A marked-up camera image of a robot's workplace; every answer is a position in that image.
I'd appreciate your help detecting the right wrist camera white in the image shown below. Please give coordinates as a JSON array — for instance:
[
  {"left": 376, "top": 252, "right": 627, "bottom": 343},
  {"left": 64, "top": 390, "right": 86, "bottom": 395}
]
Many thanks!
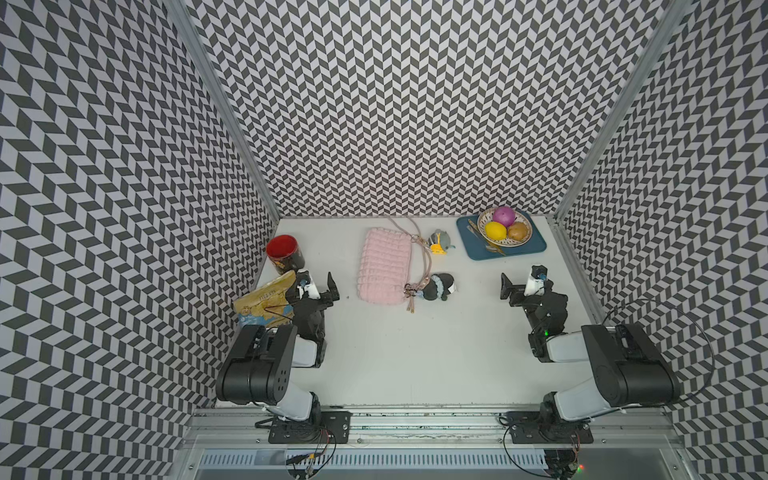
[{"left": 524, "top": 275, "right": 547, "bottom": 297}]

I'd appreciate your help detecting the grey yellow plush keychain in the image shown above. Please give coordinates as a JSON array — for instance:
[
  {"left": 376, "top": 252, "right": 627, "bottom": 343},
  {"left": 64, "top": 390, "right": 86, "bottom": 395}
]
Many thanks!
[{"left": 427, "top": 229, "right": 454, "bottom": 255}]

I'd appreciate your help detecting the patterned ceramic bowl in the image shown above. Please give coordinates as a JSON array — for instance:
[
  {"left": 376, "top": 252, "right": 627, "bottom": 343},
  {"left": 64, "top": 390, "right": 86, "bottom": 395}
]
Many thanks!
[{"left": 476, "top": 206, "right": 534, "bottom": 248}]

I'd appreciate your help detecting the brown fruit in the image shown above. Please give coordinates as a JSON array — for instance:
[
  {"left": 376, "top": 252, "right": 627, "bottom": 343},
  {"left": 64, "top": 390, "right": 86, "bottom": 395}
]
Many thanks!
[{"left": 507, "top": 222, "right": 530, "bottom": 243}]

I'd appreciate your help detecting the pink knitted bag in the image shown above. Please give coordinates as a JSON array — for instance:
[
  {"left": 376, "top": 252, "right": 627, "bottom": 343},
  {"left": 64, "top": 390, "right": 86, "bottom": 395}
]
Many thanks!
[{"left": 357, "top": 228, "right": 412, "bottom": 305}]

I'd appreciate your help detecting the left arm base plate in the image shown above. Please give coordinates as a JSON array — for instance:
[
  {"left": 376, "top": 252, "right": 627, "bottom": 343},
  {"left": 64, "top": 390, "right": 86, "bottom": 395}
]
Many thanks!
[{"left": 268, "top": 410, "right": 352, "bottom": 445}]

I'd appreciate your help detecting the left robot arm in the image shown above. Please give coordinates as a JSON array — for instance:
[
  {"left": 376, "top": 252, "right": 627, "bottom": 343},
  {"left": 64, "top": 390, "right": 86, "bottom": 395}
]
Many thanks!
[{"left": 215, "top": 269, "right": 340, "bottom": 427}]

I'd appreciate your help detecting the silver spoon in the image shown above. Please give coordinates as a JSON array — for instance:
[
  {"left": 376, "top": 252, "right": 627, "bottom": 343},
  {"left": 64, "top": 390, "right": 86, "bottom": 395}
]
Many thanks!
[{"left": 469, "top": 226, "right": 502, "bottom": 252}]

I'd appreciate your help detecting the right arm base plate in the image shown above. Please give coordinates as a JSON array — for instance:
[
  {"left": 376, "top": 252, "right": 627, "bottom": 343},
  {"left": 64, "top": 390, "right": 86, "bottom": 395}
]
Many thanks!
[{"left": 503, "top": 411, "right": 594, "bottom": 446}]

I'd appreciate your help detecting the dark plush keychain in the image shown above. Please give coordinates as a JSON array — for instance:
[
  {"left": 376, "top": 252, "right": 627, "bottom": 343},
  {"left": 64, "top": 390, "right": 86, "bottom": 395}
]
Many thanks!
[{"left": 419, "top": 273, "right": 456, "bottom": 301}]

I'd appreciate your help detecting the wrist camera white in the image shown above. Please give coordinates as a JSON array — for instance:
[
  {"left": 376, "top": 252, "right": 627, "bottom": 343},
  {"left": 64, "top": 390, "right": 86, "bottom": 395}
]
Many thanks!
[
  {"left": 524, "top": 275, "right": 547, "bottom": 297},
  {"left": 297, "top": 279, "right": 321, "bottom": 300}
]

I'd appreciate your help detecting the yellow snack pouch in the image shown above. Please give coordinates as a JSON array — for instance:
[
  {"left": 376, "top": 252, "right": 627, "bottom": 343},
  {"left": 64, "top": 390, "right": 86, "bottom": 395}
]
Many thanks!
[{"left": 233, "top": 271, "right": 296, "bottom": 329}]

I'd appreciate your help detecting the pink bag strap cord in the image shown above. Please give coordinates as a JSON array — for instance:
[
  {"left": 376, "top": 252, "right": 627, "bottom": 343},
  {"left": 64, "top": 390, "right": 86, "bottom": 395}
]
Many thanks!
[{"left": 386, "top": 215, "right": 434, "bottom": 314}]

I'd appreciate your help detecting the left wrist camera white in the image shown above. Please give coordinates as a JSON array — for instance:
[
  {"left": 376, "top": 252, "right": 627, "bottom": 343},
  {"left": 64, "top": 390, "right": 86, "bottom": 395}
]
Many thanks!
[{"left": 297, "top": 279, "right": 321, "bottom": 300}]

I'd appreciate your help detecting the purple fruit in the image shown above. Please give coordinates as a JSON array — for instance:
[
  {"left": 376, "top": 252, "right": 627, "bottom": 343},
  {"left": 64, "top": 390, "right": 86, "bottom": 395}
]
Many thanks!
[{"left": 492, "top": 206, "right": 517, "bottom": 228}]

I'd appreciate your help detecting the teal tray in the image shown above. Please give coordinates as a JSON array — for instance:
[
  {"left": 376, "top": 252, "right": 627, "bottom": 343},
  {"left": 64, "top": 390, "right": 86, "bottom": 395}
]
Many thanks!
[{"left": 456, "top": 210, "right": 547, "bottom": 261}]

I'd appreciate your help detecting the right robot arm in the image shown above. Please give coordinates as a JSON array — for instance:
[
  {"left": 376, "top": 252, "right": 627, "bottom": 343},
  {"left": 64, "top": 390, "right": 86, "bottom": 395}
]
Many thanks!
[{"left": 500, "top": 265, "right": 681, "bottom": 426}]

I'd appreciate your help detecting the red lid can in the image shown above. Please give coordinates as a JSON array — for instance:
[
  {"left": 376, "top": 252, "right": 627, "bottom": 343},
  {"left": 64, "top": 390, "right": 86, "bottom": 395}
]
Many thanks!
[{"left": 266, "top": 235, "right": 305, "bottom": 275}]

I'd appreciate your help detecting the yellow lemon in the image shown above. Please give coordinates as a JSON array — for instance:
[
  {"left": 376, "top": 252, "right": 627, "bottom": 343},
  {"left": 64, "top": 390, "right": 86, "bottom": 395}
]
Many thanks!
[{"left": 484, "top": 221, "right": 507, "bottom": 242}]

